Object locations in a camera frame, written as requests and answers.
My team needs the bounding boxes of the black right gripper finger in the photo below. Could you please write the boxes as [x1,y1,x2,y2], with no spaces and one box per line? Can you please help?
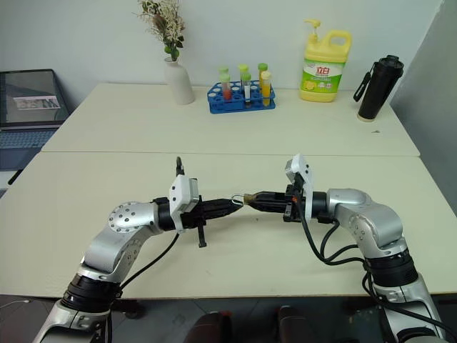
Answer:
[246,199,288,214]
[254,190,288,203]

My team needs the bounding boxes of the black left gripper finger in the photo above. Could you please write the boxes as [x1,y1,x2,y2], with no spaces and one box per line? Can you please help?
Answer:
[201,197,245,211]
[202,207,241,220]

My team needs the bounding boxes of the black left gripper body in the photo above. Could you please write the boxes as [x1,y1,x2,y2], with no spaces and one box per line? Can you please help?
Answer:
[179,194,209,249]

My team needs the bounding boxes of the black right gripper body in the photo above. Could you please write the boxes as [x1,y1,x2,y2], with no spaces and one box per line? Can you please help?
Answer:
[283,183,305,224]

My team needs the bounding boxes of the small brass padlock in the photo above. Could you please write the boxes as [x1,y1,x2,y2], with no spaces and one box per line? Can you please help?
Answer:
[231,192,258,207]

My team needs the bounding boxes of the blue test tube rack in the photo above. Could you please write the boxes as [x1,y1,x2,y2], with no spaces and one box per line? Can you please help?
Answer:
[206,79,277,115]

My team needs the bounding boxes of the yellow-capped tube with yellow liquid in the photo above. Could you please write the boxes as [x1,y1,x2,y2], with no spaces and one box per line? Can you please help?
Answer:
[260,70,273,108]

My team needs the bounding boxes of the green-capped tube with white label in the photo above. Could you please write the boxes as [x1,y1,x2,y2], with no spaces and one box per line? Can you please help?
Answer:
[240,71,253,109]

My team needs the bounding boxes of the dark rounded shape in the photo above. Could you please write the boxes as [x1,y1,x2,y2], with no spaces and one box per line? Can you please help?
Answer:
[276,304,317,343]
[186,309,233,343]

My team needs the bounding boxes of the green-capped tube with red liquid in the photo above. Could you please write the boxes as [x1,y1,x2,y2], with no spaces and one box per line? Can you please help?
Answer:
[219,72,233,102]

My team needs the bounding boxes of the green-capped tube with orange liquid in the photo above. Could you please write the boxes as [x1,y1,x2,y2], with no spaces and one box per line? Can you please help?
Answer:
[257,62,269,94]

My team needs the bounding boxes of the white ceramic vase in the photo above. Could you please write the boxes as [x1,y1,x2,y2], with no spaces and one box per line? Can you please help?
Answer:
[163,56,196,106]

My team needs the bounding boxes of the yellow dish soap pump bottle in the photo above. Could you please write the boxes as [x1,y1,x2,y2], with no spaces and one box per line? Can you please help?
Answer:
[298,19,353,104]

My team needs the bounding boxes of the dried flower bouquet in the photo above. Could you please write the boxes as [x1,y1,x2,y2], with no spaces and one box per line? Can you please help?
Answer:
[132,0,186,62]

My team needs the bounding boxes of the grey open laptop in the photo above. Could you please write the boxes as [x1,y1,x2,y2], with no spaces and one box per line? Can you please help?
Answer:
[0,68,71,172]

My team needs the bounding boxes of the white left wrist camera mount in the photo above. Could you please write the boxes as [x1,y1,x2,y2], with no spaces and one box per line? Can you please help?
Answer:
[169,175,201,234]

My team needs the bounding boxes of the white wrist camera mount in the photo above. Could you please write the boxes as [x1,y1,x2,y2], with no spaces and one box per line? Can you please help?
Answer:
[169,175,201,234]
[284,153,315,219]

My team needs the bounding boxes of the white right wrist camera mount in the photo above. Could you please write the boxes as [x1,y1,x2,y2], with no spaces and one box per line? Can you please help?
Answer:
[284,153,315,219]

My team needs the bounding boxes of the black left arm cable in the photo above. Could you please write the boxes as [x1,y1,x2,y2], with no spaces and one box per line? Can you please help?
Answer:
[105,231,179,343]

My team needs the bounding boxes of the black drinking bottle with strap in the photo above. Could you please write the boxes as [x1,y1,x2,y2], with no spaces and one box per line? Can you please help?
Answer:
[353,54,406,124]

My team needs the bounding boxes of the thin white cable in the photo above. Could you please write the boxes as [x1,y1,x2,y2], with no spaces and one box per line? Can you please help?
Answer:
[0,298,31,310]

